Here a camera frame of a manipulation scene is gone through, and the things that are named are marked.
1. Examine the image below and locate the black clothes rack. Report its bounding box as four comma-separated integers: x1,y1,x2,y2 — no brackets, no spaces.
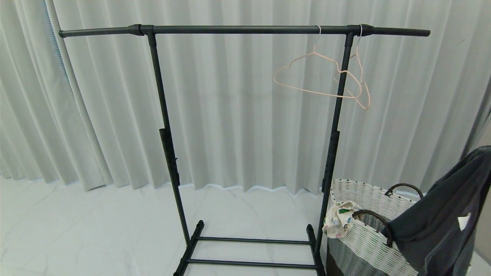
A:
58,24,431,276

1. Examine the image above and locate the cream printed garment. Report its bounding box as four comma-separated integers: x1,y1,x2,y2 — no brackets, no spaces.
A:
322,201,361,239

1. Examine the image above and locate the dark grey t-shirt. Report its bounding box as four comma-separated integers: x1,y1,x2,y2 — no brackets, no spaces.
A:
381,146,491,276

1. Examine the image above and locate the white laundry basket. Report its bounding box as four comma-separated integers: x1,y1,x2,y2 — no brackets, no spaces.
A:
321,178,425,276

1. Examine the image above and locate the white curtain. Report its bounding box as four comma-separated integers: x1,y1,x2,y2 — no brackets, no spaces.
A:
0,0,491,196

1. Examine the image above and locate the pink clothes hanger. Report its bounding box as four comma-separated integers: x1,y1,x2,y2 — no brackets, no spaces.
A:
333,25,371,111
274,25,362,99

